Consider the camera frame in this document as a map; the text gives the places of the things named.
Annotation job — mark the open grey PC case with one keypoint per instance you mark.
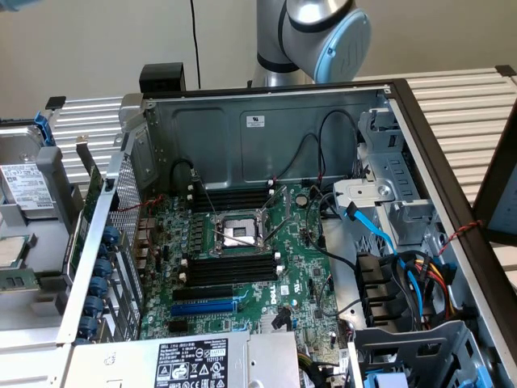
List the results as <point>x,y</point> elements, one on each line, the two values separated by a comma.
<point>202,145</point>

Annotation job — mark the silver CPU chip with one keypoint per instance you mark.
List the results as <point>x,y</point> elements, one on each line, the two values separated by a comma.
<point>12,250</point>

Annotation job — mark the dark framed panel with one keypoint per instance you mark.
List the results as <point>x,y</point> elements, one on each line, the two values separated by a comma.
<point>484,202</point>

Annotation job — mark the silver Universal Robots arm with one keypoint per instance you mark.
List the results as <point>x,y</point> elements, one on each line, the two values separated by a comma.
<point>307,24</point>

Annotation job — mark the silver coin battery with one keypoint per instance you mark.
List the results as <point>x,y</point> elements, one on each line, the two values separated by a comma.
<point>301,199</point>

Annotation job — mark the blue expansion slot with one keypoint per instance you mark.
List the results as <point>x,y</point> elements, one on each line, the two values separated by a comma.
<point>202,309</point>

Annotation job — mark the grey parts rack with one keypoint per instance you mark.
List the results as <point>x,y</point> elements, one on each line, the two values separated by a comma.
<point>44,242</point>

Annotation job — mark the long black expansion slot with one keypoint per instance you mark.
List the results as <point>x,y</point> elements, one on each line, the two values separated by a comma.
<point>202,293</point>

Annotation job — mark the blue card retention clip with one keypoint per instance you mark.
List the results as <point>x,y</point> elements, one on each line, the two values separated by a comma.
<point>110,235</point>
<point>98,286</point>
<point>87,325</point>
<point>103,268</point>
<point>93,304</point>

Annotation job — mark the silver disk bay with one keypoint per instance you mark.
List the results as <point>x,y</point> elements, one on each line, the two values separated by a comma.
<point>363,192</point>

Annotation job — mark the green graphics card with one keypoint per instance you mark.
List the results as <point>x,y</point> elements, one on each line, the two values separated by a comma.
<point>91,194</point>

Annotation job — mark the black RAM slot white latches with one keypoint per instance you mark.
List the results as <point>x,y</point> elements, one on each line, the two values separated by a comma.
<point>232,265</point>
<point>238,190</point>
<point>238,200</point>
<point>232,279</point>

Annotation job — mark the short black expansion slot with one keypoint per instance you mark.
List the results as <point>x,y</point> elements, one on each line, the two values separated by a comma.
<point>177,327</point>

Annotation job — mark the grey drive cage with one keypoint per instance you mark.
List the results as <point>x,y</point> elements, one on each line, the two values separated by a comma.
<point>404,343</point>

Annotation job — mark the black table end cap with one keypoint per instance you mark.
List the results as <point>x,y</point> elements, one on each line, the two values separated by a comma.
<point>55,102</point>
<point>505,70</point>

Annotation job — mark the silver chipset heatsink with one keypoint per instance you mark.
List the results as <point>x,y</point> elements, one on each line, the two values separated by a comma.
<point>266,323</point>

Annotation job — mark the silver power supply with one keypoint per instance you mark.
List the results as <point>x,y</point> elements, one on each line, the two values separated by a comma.
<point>121,363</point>

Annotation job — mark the silver hard disk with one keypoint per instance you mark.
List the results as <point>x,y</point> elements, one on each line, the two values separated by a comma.
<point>24,186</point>

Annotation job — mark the green Dell motherboard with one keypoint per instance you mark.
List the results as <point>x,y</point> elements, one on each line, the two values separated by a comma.
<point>299,258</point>

